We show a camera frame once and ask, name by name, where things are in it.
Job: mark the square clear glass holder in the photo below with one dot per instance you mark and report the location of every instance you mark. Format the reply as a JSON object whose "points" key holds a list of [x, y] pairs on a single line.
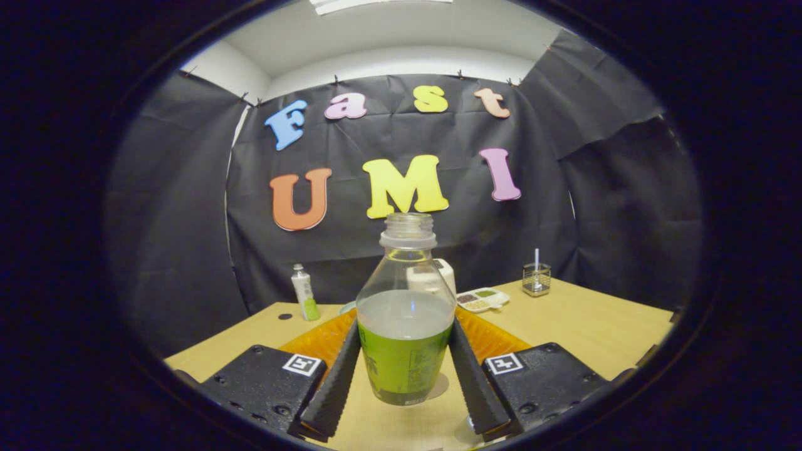
{"points": [[537, 282]]}

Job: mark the white green tube bottle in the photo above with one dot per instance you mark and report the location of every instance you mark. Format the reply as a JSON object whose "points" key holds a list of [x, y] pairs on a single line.
{"points": [[305, 294]]}

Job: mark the wooden table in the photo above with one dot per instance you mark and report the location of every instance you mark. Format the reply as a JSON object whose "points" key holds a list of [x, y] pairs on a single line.
{"points": [[595, 326]]}

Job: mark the white toaster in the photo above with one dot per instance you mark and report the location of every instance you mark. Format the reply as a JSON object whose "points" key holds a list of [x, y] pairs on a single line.
{"points": [[447, 272]]}

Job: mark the clear green juice bottle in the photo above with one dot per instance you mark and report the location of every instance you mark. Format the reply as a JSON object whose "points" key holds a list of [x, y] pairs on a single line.
{"points": [[407, 357]]}

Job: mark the white straw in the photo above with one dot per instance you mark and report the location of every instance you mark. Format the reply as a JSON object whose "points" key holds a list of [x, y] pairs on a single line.
{"points": [[536, 257]]}

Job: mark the white divided tray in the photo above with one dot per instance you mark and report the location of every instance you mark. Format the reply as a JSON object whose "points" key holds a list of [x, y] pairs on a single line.
{"points": [[482, 299]]}

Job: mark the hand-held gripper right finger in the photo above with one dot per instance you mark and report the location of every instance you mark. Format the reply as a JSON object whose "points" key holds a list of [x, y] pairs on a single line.
{"points": [[476, 388]]}

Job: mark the black backdrop cloth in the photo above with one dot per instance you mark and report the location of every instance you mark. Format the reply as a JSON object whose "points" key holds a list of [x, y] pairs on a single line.
{"points": [[376, 250]]}

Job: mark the pale green plate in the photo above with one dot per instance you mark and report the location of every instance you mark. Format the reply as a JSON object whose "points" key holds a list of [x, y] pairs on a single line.
{"points": [[348, 308]]}

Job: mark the ceiling light panel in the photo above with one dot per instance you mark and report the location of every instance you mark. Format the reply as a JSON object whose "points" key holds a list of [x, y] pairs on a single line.
{"points": [[376, 5]]}

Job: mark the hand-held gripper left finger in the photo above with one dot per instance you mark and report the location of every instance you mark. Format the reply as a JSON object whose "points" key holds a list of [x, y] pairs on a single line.
{"points": [[335, 388]]}

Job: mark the round brown coaster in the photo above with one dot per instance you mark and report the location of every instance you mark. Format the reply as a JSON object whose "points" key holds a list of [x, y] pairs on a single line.
{"points": [[439, 387]]}

